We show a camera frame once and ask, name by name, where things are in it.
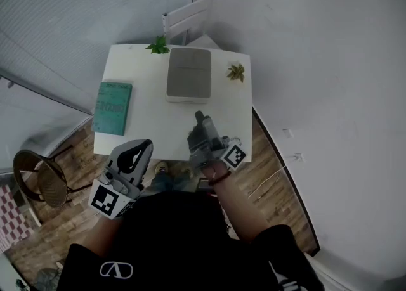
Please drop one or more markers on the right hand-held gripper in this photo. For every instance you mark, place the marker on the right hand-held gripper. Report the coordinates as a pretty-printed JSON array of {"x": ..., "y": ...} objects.
[{"x": 234, "y": 155}]

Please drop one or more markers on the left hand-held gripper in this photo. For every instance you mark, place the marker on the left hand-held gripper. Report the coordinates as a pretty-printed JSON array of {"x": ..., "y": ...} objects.
[{"x": 104, "y": 199}]

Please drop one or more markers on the white lidded box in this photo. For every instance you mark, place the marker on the white lidded box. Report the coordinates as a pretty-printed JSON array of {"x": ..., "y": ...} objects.
[{"x": 188, "y": 74}]

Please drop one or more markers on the person's left forearm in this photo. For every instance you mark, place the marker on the person's left forearm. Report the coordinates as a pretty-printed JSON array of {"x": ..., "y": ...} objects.
[{"x": 101, "y": 236}]

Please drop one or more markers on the person's right forearm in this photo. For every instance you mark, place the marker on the person's right forearm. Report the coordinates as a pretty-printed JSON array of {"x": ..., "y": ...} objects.
[{"x": 234, "y": 207}]

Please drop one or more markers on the person's left shoe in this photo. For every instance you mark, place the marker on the person's left shoe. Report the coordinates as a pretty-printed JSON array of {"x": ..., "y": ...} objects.
[{"x": 161, "y": 166}]

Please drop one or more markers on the person's shoe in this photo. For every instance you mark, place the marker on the person's shoe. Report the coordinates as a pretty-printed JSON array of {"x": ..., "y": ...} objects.
[
  {"x": 185, "y": 170},
  {"x": 161, "y": 166}
]

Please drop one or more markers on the blue jeans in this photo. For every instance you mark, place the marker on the blue jeans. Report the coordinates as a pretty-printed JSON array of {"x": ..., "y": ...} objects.
[{"x": 165, "y": 182}]

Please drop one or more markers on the person's right shoe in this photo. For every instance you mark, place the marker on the person's right shoe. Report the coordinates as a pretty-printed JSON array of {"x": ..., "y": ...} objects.
[{"x": 185, "y": 170}]

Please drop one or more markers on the black floor device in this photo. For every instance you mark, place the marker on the black floor device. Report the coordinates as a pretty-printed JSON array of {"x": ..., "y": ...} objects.
[{"x": 204, "y": 185}]

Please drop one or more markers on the green book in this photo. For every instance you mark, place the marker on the green book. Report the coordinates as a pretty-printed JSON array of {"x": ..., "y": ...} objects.
[{"x": 112, "y": 109}]

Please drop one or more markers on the small yellow-green succulent plant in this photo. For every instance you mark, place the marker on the small yellow-green succulent plant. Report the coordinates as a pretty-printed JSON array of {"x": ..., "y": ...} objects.
[{"x": 235, "y": 72}]

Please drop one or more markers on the black printed t-shirt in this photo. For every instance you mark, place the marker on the black printed t-shirt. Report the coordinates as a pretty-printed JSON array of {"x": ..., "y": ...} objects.
[{"x": 177, "y": 236}]

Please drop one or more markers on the brown wicker chair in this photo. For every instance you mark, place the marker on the brown wicker chair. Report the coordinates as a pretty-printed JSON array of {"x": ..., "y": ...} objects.
[{"x": 47, "y": 182}]

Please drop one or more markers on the green leafy plant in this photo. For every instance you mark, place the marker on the green leafy plant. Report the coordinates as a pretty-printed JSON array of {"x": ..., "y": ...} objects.
[{"x": 158, "y": 45}]

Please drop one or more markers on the white slatted chair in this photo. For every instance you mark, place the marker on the white slatted chair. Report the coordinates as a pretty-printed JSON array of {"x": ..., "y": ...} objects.
[{"x": 187, "y": 14}]

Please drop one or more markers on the red white checkered cloth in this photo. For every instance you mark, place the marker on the red white checkered cloth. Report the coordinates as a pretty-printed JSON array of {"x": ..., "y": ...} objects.
[{"x": 12, "y": 217}]

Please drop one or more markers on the white window blinds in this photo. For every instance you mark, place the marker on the white window blinds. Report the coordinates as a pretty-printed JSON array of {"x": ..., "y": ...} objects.
[{"x": 79, "y": 4}]

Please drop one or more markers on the white wall socket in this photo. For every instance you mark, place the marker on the white wall socket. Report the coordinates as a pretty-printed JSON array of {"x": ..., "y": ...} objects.
[
  {"x": 287, "y": 132},
  {"x": 298, "y": 157}
]

